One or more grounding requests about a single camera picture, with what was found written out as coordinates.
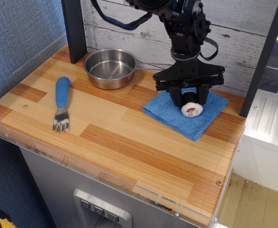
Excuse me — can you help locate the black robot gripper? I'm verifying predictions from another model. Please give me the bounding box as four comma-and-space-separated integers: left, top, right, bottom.
153, 59, 225, 107

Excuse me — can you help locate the plush sushi roll toy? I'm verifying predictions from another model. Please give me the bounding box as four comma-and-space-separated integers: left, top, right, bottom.
181, 91, 203, 118

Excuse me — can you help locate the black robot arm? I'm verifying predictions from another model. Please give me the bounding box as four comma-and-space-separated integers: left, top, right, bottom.
128, 0, 225, 107

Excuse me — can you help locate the folded blue cloth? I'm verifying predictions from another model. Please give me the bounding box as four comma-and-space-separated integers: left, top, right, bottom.
143, 91, 228, 141

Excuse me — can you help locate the stainless steel pan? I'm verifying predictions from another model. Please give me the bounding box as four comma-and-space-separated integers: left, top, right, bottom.
84, 48, 171, 90

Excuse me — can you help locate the white ribbed cabinet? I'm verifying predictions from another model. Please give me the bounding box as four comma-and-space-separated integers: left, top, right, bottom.
233, 90, 278, 191

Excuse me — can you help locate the clear acrylic edge guard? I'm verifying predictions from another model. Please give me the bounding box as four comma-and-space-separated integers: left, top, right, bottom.
0, 123, 220, 228

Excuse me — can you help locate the silver dispenser button panel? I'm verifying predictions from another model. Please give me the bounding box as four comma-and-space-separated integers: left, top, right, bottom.
73, 188, 133, 228

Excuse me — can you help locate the yellow object at corner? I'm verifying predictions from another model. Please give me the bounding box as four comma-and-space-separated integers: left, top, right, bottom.
0, 219, 16, 228

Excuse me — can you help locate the dark right upright post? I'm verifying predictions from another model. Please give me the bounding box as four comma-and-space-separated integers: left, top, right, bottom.
240, 6, 278, 117

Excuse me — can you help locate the dark upright post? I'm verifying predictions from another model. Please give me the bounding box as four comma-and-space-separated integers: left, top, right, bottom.
240, 6, 278, 117
61, 0, 87, 64

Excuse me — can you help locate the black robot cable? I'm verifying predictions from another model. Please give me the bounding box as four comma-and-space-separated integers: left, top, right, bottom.
90, 0, 219, 61

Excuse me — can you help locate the blue handled metal fork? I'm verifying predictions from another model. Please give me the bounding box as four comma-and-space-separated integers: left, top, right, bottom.
53, 76, 70, 132

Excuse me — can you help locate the dark left upright post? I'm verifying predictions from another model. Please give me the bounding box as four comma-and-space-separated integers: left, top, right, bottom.
61, 0, 87, 64

